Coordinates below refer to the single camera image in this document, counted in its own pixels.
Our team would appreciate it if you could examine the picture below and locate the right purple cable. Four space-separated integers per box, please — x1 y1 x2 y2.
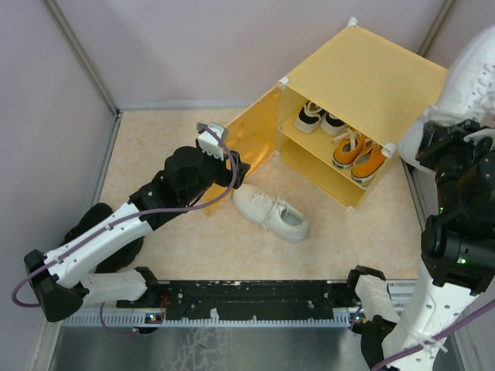
370 299 495 371

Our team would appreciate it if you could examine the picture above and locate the yellow shoe cabinet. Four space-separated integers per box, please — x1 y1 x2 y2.
276 17 452 213

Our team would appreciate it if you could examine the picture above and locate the yellow cabinet door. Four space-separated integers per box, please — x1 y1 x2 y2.
203 84 285 216

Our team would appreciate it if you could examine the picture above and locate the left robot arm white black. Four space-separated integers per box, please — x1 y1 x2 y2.
24 146 250 322

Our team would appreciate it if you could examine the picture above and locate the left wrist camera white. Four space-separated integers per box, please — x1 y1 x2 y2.
196 123 228 162

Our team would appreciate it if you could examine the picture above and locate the grey cable duct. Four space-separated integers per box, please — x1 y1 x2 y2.
62 307 363 328

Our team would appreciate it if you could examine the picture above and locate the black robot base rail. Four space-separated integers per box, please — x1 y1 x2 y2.
115 264 382 322

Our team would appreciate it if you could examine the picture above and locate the black white sneaker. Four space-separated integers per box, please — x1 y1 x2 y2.
294 100 326 134
320 113 348 137

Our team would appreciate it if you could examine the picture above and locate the orange sneaker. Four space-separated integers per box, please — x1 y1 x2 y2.
332 128 369 168
351 141 387 184

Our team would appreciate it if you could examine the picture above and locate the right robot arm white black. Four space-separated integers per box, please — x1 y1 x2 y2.
347 120 494 370

